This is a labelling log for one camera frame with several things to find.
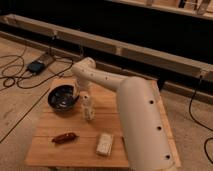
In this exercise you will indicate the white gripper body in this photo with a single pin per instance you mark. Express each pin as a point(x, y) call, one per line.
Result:
point(83, 86)

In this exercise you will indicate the dark ceramic bowl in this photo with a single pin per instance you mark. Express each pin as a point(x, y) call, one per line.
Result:
point(62, 98)

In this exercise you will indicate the small clear plastic bottle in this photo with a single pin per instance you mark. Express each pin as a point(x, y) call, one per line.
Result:
point(87, 107)

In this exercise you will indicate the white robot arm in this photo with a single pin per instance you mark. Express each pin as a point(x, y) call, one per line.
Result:
point(145, 139)

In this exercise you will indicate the blue power adapter box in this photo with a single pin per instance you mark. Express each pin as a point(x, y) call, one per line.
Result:
point(35, 67)

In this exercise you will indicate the red sausage snack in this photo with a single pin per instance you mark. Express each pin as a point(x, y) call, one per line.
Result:
point(64, 138)

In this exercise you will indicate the wooden table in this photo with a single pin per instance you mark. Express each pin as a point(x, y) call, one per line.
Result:
point(81, 152)

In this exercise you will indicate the white sponge block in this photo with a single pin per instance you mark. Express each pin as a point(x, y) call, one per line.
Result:
point(104, 145)

